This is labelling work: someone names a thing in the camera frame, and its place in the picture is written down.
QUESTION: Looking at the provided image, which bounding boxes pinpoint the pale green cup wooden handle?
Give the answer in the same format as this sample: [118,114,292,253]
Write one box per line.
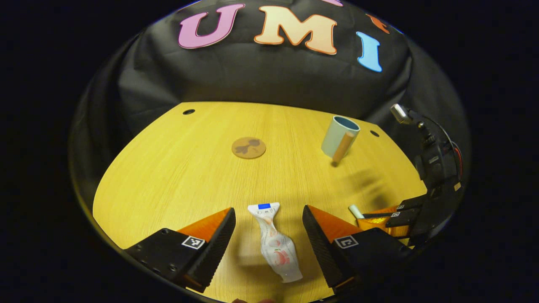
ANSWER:
[321,116,361,165]

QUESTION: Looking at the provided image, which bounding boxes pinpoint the round brown coaster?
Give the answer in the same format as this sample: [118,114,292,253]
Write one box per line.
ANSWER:
[231,137,267,159]

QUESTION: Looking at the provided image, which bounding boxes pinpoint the white toothpaste tube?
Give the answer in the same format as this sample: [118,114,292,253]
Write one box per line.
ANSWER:
[247,202,304,283]

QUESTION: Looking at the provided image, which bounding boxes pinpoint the yellow wooden desktop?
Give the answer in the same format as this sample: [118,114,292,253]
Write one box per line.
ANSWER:
[93,101,428,303]

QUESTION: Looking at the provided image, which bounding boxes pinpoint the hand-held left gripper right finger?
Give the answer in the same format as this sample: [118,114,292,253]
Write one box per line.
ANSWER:
[302,205,415,295]

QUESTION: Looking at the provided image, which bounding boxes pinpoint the black backdrop cloth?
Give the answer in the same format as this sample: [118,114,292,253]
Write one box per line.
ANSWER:
[69,0,470,211]

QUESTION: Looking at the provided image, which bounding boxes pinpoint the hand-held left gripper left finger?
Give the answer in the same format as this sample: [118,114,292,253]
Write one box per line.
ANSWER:
[124,207,236,294]

